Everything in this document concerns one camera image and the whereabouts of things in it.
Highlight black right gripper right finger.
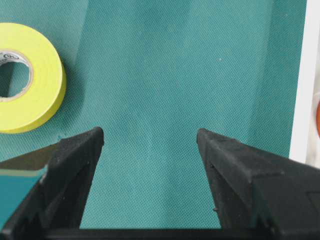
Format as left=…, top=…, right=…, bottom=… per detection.
left=196, top=128, right=320, bottom=240

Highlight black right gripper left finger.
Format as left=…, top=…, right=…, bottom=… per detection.
left=0, top=127, right=104, bottom=240

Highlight red tape roll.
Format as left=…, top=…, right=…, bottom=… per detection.
left=315, top=102, right=320, bottom=137

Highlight yellow tape roll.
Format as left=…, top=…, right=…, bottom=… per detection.
left=0, top=22, right=67, bottom=134

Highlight white plastic tray case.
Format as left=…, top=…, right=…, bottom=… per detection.
left=289, top=0, right=320, bottom=168

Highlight green table cloth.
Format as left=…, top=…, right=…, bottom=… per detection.
left=0, top=0, right=307, bottom=229

